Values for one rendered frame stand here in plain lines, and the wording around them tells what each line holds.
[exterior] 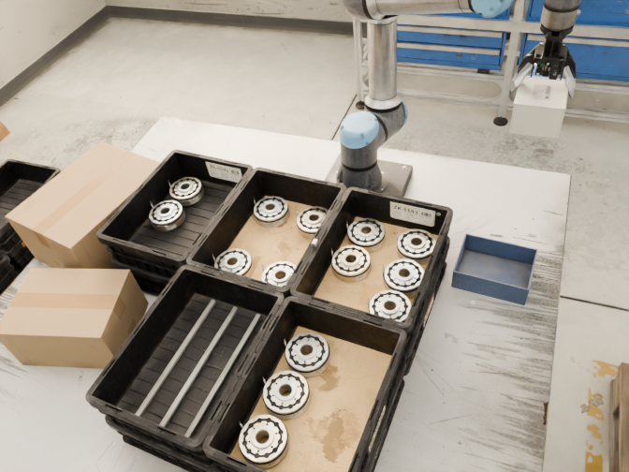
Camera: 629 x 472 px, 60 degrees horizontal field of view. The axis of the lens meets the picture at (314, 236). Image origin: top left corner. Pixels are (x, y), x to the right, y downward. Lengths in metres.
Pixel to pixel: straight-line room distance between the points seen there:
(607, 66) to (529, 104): 1.72
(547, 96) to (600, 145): 1.82
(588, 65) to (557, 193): 1.36
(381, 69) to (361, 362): 0.86
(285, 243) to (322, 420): 0.53
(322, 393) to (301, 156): 1.02
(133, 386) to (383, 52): 1.12
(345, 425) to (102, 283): 0.77
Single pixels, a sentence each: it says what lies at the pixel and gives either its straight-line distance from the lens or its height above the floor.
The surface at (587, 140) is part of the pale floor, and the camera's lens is 3.35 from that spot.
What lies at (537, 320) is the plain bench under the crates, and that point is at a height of 0.70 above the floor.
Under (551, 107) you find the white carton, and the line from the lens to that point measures 1.49.
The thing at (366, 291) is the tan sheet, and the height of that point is 0.83.
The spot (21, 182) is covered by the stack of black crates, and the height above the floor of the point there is 0.49.
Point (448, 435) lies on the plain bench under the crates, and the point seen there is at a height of 0.70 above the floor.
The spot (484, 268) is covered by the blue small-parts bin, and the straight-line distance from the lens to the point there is 1.65.
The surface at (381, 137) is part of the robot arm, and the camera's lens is 1.73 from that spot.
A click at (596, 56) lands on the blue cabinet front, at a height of 0.45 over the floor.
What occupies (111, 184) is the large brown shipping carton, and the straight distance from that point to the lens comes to 1.83.
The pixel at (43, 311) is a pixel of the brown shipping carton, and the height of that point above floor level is 0.86.
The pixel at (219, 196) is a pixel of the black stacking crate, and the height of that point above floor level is 0.83.
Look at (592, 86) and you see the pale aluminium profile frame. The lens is 3.23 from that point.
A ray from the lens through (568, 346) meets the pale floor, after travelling 2.41.
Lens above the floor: 1.97
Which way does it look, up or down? 47 degrees down
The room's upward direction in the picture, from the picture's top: 9 degrees counter-clockwise
